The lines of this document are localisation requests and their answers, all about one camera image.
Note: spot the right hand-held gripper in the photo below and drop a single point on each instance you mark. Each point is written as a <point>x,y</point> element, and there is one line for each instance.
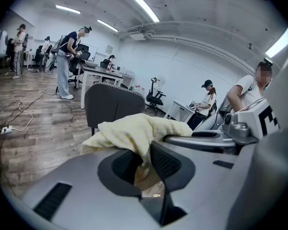
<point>252,118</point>

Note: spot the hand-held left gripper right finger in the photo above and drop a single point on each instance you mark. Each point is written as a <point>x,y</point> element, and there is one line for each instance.
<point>196,188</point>

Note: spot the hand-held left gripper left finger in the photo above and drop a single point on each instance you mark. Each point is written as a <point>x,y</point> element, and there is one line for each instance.
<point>86,190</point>

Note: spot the pale yellow clothing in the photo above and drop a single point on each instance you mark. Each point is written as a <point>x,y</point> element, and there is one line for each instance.
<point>139,133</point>

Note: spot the grey upholstered chair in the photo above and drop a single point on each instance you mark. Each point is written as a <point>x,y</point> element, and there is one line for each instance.
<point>112,104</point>

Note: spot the person's right forearm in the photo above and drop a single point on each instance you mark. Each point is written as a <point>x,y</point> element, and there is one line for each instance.
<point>234,99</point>

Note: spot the black office chair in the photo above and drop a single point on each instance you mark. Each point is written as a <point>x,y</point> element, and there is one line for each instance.
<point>154,98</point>
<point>82,54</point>
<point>37,55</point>

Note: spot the white side table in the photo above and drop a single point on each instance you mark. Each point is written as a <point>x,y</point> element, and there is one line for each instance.
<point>180,110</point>

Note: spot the person's white t-shirt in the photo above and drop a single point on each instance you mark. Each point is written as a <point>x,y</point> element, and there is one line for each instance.
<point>250,92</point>

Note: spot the grey desk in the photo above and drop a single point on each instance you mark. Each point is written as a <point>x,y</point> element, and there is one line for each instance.
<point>127,77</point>

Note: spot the white power strip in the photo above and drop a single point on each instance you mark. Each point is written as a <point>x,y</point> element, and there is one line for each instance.
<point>6,129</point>

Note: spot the ceiling air conditioner unit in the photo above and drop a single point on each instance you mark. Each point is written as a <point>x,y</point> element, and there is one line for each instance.
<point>140,33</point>

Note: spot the grey-top desk with white legs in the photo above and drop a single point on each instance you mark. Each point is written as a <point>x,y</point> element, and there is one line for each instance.
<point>98,72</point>

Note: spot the ceiling light strip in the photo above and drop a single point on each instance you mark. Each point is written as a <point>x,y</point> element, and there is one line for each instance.
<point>107,25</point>
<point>67,9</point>
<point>279,43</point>
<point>144,6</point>

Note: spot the white bowl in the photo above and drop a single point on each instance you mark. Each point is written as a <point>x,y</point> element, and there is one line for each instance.
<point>91,64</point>

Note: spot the head-worn camera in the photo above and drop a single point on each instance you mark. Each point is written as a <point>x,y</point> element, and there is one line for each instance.
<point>268,61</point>

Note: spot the framed wall picture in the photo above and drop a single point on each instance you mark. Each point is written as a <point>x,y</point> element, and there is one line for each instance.
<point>110,49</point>

